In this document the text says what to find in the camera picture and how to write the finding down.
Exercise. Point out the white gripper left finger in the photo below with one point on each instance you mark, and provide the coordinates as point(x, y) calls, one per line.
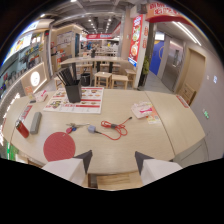
point(68, 169)

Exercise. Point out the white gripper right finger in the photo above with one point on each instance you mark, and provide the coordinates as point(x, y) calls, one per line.
point(156, 169)

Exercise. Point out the round red mat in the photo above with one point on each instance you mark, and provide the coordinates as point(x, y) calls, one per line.
point(59, 146)

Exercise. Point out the keys with red tag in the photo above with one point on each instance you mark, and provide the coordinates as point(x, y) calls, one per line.
point(75, 126)

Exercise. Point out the orange paper card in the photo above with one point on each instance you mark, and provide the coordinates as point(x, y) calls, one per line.
point(153, 116)

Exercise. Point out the grey rectangular case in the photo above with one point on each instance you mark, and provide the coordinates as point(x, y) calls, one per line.
point(35, 122)

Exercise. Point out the red can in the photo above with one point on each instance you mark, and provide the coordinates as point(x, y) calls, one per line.
point(22, 128)

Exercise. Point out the white plastic packet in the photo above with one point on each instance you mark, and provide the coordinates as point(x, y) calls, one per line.
point(141, 109)

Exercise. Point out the laminated menu sheet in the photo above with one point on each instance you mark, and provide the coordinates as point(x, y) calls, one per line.
point(87, 103)

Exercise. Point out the red table sticker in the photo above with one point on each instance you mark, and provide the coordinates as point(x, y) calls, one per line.
point(25, 112)
point(182, 101)

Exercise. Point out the tissue packet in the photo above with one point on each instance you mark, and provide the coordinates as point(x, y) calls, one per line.
point(40, 96)

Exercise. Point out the black chopstick holder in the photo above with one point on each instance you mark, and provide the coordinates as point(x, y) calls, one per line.
point(70, 86)

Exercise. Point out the wooden stool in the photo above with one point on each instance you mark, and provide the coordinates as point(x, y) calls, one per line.
point(119, 81)
point(130, 76)
point(103, 79)

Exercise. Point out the wooden door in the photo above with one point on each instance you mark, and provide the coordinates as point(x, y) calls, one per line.
point(190, 75)

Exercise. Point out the wooden dining table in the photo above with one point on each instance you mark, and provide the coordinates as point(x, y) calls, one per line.
point(95, 61)

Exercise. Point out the red food poster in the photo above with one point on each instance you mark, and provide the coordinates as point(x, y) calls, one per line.
point(135, 40)

